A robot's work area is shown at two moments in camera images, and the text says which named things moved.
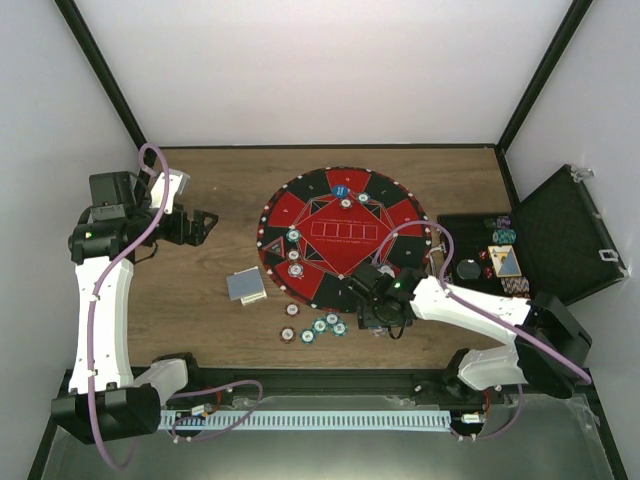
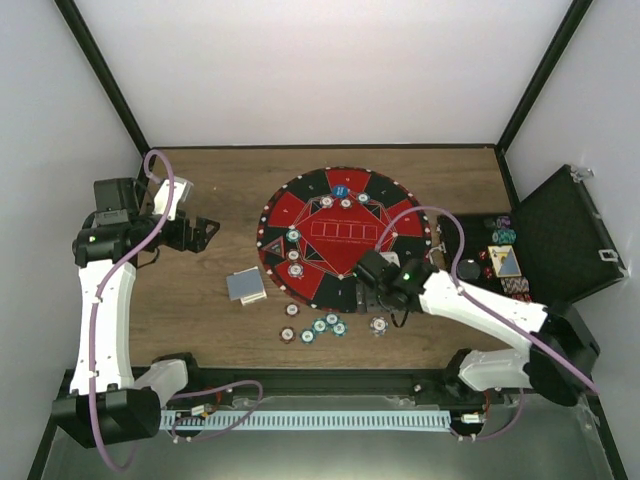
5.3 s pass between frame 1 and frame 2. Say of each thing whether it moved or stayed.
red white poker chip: stayed
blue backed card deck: stayed
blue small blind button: stayed
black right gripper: moved
